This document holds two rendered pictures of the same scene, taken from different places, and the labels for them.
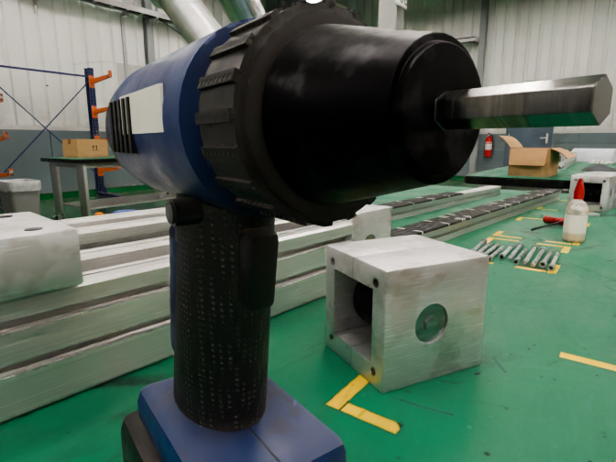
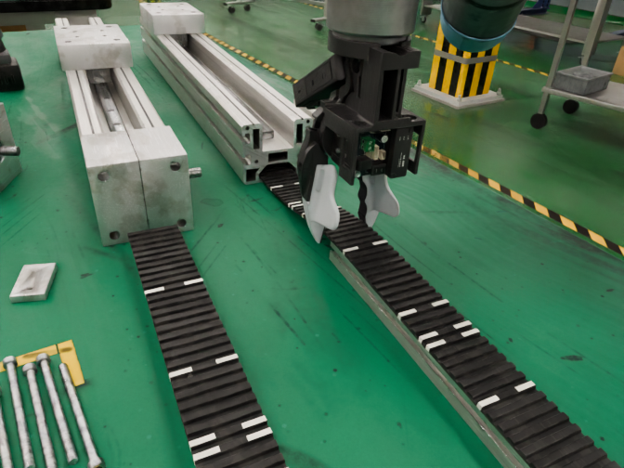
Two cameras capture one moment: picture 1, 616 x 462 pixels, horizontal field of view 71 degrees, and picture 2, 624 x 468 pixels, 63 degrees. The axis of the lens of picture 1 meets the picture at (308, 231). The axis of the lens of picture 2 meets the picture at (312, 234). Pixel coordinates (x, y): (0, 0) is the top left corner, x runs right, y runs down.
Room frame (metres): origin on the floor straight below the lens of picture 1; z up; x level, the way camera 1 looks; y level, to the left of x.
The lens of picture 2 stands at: (0.96, -0.46, 1.09)
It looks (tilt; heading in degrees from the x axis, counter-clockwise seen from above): 32 degrees down; 110
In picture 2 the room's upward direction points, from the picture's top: 3 degrees clockwise
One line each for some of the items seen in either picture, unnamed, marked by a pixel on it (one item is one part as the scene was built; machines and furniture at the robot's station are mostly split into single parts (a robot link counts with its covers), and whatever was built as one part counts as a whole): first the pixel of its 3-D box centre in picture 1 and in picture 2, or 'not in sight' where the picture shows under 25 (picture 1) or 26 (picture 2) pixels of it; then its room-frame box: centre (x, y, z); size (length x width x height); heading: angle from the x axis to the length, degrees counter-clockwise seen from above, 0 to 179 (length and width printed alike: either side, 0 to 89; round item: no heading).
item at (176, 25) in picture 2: not in sight; (172, 23); (0.22, 0.56, 0.87); 0.16 x 0.11 x 0.07; 137
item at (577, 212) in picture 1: (577, 210); not in sight; (0.80, -0.50, 0.84); 0.04 x 0.04 x 0.12
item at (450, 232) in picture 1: (501, 211); not in sight; (1.06, -0.48, 0.79); 0.96 x 0.04 x 0.03; 137
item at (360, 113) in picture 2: not in sight; (367, 107); (0.85, -0.02, 0.95); 0.09 x 0.08 x 0.12; 137
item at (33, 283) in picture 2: not in sight; (34, 281); (0.58, -0.20, 0.78); 0.05 x 0.03 x 0.01; 124
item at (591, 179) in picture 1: (587, 192); not in sight; (1.20, -0.78, 0.83); 0.11 x 0.10 x 0.10; 48
